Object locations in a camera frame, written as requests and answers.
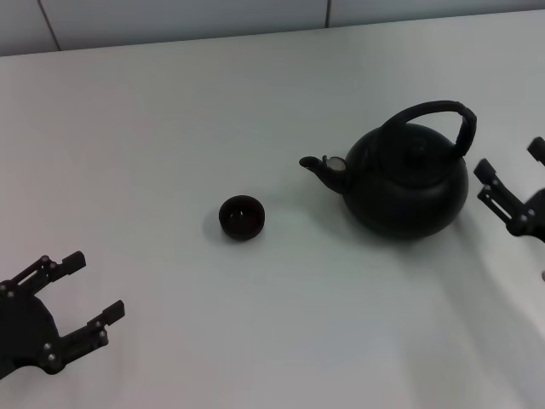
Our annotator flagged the small dark teacup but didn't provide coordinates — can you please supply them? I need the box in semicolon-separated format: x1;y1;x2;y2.
218;194;266;243

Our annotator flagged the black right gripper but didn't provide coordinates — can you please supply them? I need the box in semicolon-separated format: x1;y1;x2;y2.
473;135;545;245

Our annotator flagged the black teapot with arched handle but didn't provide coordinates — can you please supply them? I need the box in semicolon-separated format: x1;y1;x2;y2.
298;100;479;240

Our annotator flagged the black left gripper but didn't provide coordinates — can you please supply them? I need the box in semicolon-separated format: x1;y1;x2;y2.
0;250;126;378

